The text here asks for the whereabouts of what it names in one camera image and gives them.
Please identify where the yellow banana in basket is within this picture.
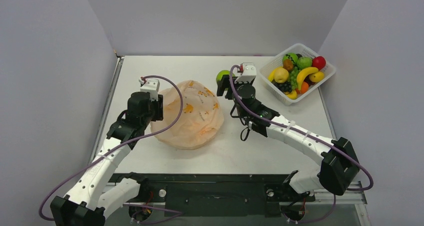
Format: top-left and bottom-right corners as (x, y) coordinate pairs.
(267, 66), (283, 82)

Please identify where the orange fake orange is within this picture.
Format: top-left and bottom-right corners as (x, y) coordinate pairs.
(296, 82), (309, 94)

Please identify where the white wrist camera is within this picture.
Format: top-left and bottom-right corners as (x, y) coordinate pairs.
(235, 62), (257, 85)
(138, 78), (160, 101)

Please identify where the purple cable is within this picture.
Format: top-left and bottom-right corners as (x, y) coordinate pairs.
(38, 74), (185, 225)
(228, 64), (375, 225)

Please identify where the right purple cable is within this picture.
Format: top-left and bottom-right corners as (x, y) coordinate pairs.
(228, 64), (375, 225)

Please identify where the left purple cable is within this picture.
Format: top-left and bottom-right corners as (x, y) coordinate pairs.
(38, 74), (185, 225)

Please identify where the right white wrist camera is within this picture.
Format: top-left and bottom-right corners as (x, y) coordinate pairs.
(235, 62), (257, 85)

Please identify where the green fake apple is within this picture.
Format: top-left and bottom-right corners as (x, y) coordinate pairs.
(296, 56), (313, 70)

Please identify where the red fake apple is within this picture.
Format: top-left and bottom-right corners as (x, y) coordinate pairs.
(311, 56), (327, 71)

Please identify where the dark blue grape bunch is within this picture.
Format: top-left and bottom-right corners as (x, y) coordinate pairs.
(272, 81), (293, 94)

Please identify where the yellow fake banana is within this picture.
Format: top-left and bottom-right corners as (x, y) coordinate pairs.
(296, 67), (319, 90)

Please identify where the brown fake kiwi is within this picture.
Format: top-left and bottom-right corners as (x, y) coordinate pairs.
(282, 59), (294, 72)

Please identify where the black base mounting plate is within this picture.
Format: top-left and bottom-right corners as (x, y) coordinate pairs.
(108, 173), (315, 218)

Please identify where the yellow pear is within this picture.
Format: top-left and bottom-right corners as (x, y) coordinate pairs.
(273, 67), (290, 83)

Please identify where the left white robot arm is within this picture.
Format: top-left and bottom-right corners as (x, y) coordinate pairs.
(50, 92), (164, 226)

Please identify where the green ball with black line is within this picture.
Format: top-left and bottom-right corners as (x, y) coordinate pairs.
(282, 52), (299, 64)

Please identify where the small yellow fruit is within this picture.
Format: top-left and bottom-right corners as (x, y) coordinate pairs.
(286, 90), (298, 100)

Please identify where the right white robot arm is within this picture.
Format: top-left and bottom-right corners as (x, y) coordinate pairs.
(216, 74), (359, 200)

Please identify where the green grape bunch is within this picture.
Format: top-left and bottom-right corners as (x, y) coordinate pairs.
(289, 67), (300, 90)

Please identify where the aluminium rail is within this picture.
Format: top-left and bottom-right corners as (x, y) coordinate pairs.
(337, 190), (367, 205)

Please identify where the orange translucent plastic bag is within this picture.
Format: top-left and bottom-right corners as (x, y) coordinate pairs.
(150, 80), (224, 150)

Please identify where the yellow lemon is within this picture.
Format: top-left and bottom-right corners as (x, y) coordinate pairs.
(309, 71), (325, 83)

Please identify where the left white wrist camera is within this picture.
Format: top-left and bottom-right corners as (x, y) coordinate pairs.
(138, 78), (160, 101)

